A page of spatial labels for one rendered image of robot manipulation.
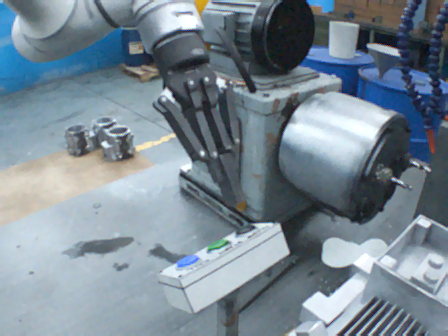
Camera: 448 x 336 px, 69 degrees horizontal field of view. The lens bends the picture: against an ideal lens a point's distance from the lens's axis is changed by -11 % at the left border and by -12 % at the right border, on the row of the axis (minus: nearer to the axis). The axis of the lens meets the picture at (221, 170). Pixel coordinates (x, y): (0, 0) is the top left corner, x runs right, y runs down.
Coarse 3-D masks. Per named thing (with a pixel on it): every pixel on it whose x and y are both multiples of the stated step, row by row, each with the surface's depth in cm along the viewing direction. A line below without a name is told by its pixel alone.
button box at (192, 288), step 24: (240, 240) 49; (264, 240) 49; (192, 264) 45; (216, 264) 44; (240, 264) 46; (264, 264) 48; (168, 288) 45; (192, 288) 42; (216, 288) 44; (192, 312) 42
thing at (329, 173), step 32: (320, 96) 78; (288, 128) 76; (320, 128) 70; (352, 128) 66; (384, 128) 63; (288, 160) 75; (320, 160) 69; (352, 160) 64; (384, 160) 68; (320, 192) 71; (352, 192) 65; (384, 192) 75
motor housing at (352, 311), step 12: (360, 276) 44; (348, 288) 42; (360, 288) 42; (336, 300) 40; (348, 300) 40; (372, 300) 36; (348, 312) 37; (360, 312) 35; (372, 312) 35; (384, 312) 35; (336, 324) 36; (348, 324) 34; (360, 324) 33; (372, 324) 33; (384, 324) 34; (396, 324) 33; (408, 324) 33
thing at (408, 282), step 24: (408, 240) 41; (432, 240) 41; (384, 264) 34; (408, 264) 38; (432, 264) 36; (384, 288) 35; (408, 288) 32; (432, 288) 33; (408, 312) 33; (432, 312) 30
